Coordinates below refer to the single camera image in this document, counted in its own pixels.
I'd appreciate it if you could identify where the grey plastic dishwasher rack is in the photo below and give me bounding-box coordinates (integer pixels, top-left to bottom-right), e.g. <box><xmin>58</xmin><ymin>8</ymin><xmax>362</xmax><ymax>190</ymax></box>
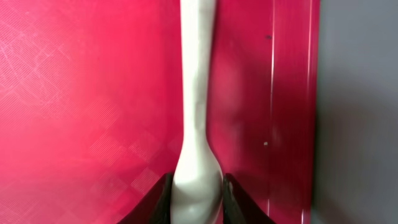
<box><xmin>313</xmin><ymin>0</ymin><xmax>397</xmax><ymax>223</ymax></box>

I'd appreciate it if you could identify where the red plastic serving tray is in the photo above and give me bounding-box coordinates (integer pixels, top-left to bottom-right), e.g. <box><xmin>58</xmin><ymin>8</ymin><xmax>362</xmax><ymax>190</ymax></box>
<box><xmin>1</xmin><ymin>0</ymin><xmax>320</xmax><ymax>223</ymax></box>

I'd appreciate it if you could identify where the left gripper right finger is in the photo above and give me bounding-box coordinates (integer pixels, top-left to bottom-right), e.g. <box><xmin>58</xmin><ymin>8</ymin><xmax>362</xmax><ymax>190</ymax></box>
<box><xmin>223</xmin><ymin>173</ymin><xmax>275</xmax><ymax>224</ymax></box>

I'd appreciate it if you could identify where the white plastic spoon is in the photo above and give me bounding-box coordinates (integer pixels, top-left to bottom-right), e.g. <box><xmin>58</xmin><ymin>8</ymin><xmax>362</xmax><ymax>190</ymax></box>
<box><xmin>170</xmin><ymin>0</ymin><xmax>223</xmax><ymax>224</ymax></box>

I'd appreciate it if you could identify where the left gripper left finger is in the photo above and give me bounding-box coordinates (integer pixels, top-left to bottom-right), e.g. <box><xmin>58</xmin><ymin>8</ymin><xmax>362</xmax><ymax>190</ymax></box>
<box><xmin>118</xmin><ymin>172</ymin><xmax>174</xmax><ymax>224</ymax></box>

